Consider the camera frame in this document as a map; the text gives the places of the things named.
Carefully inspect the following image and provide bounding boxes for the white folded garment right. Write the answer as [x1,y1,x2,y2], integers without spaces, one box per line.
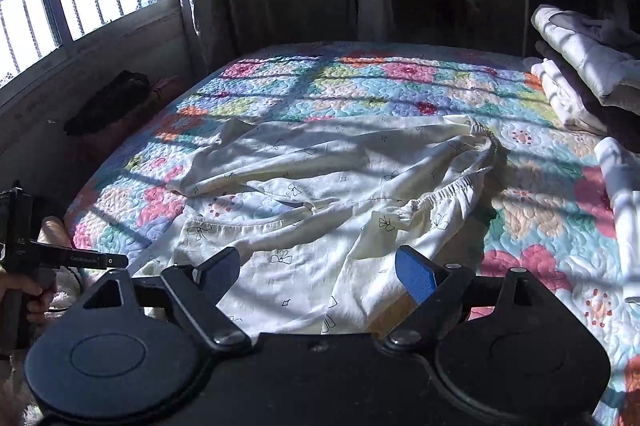
[594,137,640,303]

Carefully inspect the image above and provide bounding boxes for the black bag on box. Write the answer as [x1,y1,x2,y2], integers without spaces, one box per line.
[63,70,151,137]

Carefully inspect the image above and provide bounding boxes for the cream patterned pajama garment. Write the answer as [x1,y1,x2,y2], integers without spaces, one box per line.
[131,116,498,336]

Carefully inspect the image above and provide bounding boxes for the floral quilted bedspread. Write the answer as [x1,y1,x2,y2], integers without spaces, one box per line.
[65,42,639,425]

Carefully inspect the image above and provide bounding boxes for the white hanging garment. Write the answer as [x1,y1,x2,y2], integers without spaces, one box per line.
[357,0,395,42]

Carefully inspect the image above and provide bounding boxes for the folded white clothes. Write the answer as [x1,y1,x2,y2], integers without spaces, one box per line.
[523,57,606,135]

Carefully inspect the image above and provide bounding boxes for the folded beige quilt stack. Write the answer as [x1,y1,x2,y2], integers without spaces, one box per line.
[530,4,639,115]

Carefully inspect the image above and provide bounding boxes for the person's left hand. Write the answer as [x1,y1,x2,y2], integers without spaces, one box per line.
[0,265,56,326]

